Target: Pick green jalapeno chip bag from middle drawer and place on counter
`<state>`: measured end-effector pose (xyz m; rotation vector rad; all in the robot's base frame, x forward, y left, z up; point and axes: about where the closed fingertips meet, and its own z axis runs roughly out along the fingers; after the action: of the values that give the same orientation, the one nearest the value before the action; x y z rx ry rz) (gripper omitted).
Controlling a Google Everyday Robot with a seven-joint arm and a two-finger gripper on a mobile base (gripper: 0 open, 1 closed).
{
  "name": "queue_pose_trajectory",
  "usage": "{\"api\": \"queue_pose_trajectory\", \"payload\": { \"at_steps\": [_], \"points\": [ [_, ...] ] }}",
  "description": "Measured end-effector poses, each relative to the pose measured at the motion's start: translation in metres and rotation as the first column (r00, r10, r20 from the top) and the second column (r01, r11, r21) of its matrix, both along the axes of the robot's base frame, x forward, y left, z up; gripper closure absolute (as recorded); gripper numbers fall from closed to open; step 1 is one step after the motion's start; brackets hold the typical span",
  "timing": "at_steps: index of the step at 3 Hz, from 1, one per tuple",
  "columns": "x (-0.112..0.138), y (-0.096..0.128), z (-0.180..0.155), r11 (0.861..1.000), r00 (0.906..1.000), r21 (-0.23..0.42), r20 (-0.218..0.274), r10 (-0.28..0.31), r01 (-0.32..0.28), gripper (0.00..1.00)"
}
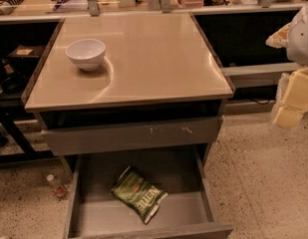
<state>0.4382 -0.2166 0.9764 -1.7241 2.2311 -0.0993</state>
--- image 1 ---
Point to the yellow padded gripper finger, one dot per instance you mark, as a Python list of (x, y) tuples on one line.
[(279, 38), (291, 99)]

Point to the green jalapeno chip bag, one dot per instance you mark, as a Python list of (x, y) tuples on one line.
[(139, 194)]

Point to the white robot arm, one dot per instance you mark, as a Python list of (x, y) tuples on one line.
[(297, 41)]

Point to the grey top drawer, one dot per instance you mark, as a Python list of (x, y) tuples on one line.
[(128, 136)]

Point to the grey open middle drawer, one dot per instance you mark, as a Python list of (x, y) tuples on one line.
[(187, 212)]

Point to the grey cabinet with beige top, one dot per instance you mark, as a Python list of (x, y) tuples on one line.
[(156, 67)]

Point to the white ceramic bowl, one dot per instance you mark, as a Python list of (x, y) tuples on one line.
[(86, 54)]

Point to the clear plastic bottle on floor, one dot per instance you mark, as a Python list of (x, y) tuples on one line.
[(57, 185)]

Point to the black shelf unit left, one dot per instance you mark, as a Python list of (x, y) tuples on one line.
[(24, 47)]

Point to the grey metal rail right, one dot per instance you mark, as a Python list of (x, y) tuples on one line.
[(258, 75)]

